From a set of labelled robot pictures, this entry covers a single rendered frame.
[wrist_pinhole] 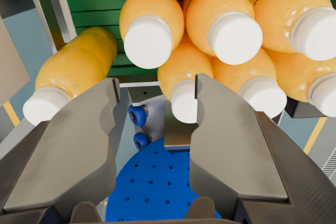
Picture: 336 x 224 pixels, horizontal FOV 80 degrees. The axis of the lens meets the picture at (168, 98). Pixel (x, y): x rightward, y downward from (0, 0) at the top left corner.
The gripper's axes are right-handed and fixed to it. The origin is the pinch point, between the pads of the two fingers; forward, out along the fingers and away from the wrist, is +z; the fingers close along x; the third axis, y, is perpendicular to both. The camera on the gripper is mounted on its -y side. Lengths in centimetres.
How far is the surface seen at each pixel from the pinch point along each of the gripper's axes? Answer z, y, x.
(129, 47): 5.0, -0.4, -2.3
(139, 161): 13.6, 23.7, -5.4
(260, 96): 5.0, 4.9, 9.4
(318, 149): 117, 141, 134
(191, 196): 6.6, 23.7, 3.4
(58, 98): 6.1, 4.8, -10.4
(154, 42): 5.0, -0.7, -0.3
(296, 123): 117, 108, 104
